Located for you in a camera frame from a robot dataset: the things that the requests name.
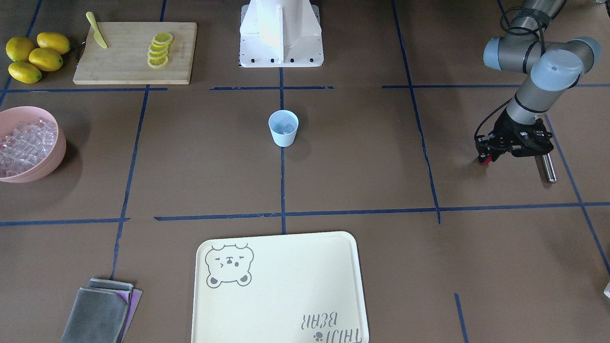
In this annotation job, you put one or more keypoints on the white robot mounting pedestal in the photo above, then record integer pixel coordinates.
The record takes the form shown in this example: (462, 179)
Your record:
(280, 34)

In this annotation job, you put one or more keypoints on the whole lemon bottom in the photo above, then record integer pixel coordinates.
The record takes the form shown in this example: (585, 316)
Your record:
(24, 72)

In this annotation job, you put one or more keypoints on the whole lemon middle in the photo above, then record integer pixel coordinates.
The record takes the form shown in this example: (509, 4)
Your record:
(45, 59)

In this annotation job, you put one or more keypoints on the cream bear serving tray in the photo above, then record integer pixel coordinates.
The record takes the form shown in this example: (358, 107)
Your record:
(293, 288)

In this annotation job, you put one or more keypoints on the clear ice cube pile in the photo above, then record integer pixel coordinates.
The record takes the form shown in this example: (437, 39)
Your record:
(26, 146)

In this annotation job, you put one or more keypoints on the yellow-green plastic knife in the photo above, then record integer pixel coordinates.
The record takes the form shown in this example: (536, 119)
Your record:
(97, 36)

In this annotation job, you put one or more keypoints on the bamboo cutting board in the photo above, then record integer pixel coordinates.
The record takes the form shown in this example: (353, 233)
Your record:
(125, 59)

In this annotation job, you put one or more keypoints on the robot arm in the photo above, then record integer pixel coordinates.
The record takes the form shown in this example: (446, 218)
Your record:
(551, 69)

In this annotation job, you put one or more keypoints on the whole lemon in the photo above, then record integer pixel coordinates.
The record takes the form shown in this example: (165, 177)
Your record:
(55, 41)
(45, 59)
(24, 72)
(18, 48)

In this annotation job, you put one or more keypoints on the light blue plastic cup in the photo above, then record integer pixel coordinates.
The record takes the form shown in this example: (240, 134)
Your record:
(283, 116)

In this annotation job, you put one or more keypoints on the lemon slices row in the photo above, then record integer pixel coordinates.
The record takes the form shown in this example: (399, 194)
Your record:
(159, 49)

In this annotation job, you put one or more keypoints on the whole lemon top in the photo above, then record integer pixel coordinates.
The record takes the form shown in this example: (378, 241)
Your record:
(18, 48)
(55, 41)

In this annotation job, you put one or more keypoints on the purple folded cloth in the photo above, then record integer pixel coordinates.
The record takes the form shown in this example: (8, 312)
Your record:
(133, 304)

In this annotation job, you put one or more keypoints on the pink bowl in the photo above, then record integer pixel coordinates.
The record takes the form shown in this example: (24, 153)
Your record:
(29, 114)

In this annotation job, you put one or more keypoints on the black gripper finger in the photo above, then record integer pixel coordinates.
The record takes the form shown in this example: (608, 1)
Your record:
(483, 150)

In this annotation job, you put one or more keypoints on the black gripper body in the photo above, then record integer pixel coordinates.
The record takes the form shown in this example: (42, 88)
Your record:
(506, 127)

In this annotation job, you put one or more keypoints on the grey folded cloth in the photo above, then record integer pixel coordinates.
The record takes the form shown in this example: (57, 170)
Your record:
(99, 313)

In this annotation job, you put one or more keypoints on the steel muddler black tip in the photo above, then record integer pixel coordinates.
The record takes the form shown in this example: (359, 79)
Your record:
(549, 169)

